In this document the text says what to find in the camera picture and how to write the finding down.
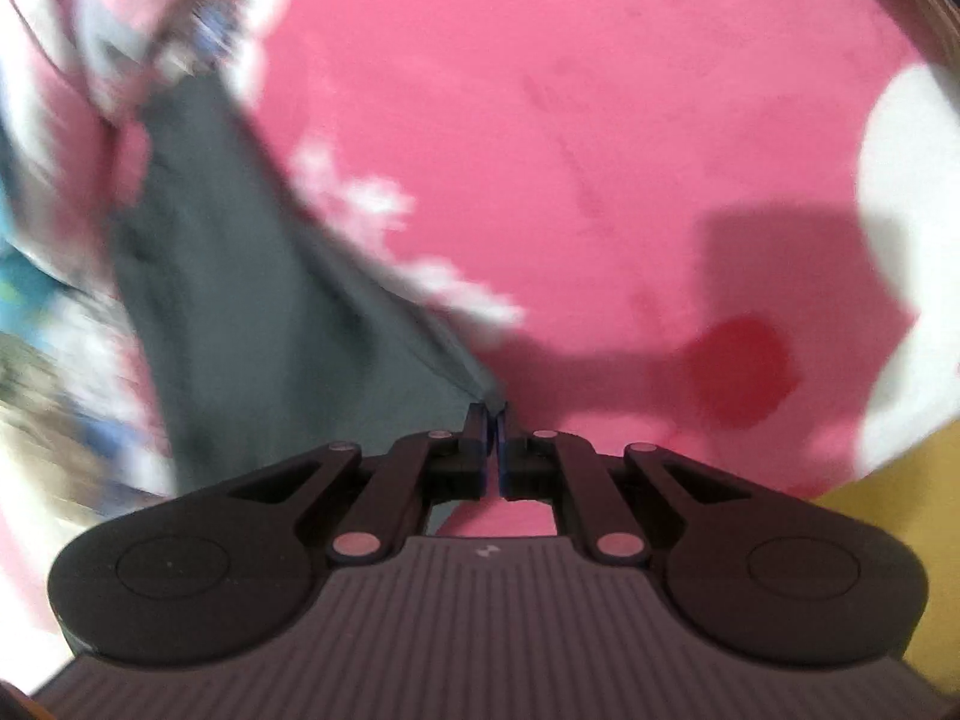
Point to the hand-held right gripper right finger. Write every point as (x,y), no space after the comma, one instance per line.
(505,457)

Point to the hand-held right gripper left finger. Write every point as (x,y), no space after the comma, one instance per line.
(481,457)

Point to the dark grey garment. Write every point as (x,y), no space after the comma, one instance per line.
(247,300)

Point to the pink floral bed sheet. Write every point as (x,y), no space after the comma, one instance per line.
(570,127)

